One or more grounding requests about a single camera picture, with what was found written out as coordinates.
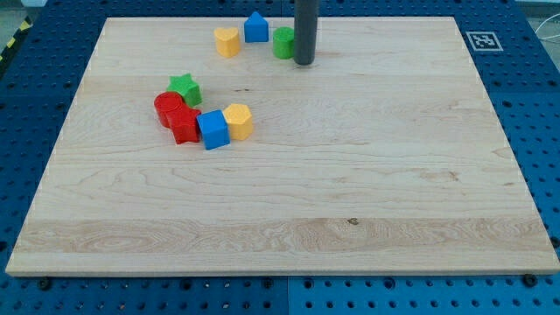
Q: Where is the red cylinder block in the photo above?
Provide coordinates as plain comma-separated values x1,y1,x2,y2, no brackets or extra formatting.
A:
153,91,183,128

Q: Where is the red star block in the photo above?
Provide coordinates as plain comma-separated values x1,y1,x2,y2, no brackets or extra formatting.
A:
166,106,201,144

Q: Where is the green cylinder block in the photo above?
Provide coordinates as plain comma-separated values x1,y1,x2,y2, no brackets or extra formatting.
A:
272,26,295,60

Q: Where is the yellow heart block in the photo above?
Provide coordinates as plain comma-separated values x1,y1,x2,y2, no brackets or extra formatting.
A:
213,27,241,58

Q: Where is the white cable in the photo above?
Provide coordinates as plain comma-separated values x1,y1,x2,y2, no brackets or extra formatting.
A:
534,11,560,45

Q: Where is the blue house-shaped block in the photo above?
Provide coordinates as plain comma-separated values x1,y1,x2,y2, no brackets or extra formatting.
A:
243,11,269,43

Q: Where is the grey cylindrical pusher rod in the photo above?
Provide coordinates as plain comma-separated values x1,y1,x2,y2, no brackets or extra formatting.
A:
293,0,320,66

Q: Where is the black screw right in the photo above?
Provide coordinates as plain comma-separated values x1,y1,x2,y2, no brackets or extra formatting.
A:
521,274,538,288

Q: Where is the black screw left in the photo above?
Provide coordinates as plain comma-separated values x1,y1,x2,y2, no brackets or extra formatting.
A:
37,277,52,291

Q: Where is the yellow black hazard tape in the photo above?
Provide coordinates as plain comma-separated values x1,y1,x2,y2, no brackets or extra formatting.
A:
1,16,33,65

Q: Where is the blue cube block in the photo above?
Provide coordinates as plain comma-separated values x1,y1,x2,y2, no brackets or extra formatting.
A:
197,109,231,150

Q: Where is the green star block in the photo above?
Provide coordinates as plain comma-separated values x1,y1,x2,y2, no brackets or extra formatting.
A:
166,73,203,108

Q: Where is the light wooden board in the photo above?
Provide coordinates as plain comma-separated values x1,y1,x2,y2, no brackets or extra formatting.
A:
6,17,559,277

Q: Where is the white fiducial marker tag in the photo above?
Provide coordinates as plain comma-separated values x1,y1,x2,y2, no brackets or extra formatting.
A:
465,31,503,52

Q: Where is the yellow hexagon block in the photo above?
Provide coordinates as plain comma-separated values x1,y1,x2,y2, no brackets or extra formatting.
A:
222,103,254,140

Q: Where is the black screw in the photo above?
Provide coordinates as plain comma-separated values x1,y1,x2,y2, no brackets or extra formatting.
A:
521,274,538,288
37,277,52,291

